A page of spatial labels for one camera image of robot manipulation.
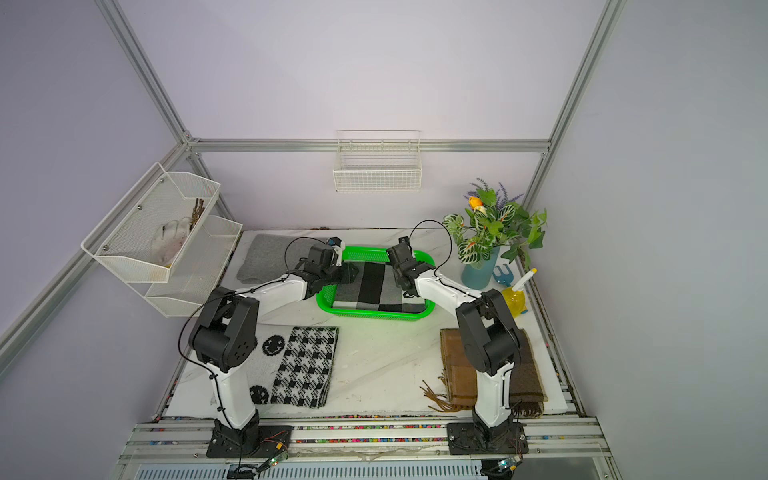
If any black white checked scarf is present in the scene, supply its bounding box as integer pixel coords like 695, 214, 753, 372
332, 262, 427, 315

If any green plastic basket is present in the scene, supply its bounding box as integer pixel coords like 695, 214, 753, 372
316, 246, 436, 321

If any smiley houndstooth scarf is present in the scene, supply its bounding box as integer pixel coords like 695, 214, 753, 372
243, 324, 339, 409

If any brown plaid fringed scarf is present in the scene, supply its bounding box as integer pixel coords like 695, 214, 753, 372
420, 328, 547, 418

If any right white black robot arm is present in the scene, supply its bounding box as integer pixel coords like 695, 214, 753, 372
386, 236, 522, 431

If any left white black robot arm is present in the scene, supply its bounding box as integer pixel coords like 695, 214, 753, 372
188, 237, 353, 432

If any grey folded scarf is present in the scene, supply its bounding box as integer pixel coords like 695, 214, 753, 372
234, 231, 318, 285

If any artificial plant in blue vase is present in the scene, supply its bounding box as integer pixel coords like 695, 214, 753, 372
442, 178, 548, 290

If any small blue garden fork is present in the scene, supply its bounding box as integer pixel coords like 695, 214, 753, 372
492, 265, 515, 287

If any yellow spray bottle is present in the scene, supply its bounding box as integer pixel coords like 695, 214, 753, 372
502, 268, 538, 318

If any white mesh lower shelf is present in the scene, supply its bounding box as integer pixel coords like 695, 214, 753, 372
144, 215, 242, 318

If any white mesh shelf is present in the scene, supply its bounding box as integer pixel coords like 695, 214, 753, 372
81, 163, 220, 284
144, 215, 242, 318

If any clear plastic item in shelf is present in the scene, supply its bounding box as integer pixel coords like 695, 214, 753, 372
150, 217, 192, 267

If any white mesh upper shelf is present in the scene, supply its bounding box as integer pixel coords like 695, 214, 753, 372
81, 163, 220, 284

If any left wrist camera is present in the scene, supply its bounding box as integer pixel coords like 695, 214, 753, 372
327, 237, 345, 267

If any white wire wall basket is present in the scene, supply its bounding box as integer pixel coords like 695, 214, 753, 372
333, 129, 423, 193

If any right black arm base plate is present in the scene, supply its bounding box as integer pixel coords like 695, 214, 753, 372
446, 421, 529, 455

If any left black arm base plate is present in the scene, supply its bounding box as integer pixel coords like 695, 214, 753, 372
206, 422, 293, 459

